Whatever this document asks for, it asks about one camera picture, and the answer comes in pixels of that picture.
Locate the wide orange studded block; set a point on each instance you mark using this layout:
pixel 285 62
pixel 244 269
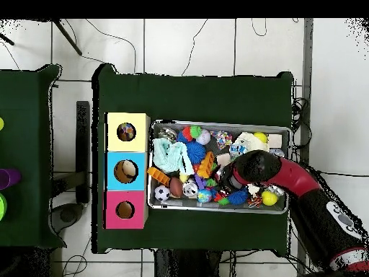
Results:
pixel 206 164

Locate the long orange toy block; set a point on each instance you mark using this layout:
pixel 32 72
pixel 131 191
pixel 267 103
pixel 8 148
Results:
pixel 158 176

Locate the brown toy football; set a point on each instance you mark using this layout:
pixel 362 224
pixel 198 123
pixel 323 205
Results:
pixel 175 187

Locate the colourful polka dot cloth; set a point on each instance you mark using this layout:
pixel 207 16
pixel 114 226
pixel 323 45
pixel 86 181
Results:
pixel 126 132

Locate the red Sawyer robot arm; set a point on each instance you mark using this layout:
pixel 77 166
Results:
pixel 294 176

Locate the silver mesh bin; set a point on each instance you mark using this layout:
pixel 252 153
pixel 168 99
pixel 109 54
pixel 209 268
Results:
pixel 178 203

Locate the wooden box with three holes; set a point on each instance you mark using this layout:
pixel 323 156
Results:
pixel 126 144

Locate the mint green cloth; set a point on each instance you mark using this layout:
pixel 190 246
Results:
pixel 167 155

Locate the small colourful patterned cloth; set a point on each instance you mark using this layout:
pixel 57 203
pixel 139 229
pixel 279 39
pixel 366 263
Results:
pixel 223 139

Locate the black and white soccer ball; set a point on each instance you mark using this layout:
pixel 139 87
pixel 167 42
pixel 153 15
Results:
pixel 162 192

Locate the dark green tablecloth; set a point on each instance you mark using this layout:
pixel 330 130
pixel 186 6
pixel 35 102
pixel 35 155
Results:
pixel 26 144
pixel 201 98

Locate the cream yellow cloth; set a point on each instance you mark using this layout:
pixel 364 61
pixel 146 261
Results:
pixel 248 141

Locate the blue spiky rubber ball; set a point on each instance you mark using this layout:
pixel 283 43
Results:
pixel 237 197

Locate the yellow ball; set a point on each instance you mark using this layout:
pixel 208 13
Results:
pixel 269 198
pixel 261 137

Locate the grey round stand base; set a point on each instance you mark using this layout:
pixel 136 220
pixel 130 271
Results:
pixel 67 215

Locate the black tripod leg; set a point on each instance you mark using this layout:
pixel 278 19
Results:
pixel 67 37
pixel 7 39

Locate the purple plastic cup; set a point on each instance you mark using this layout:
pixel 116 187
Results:
pixel 3 179
pixel 14 176

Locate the lime green ball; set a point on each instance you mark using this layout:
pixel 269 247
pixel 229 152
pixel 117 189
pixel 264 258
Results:
pixel 1 124

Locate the lime green plastic cup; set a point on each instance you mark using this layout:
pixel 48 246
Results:
pixel 2 206

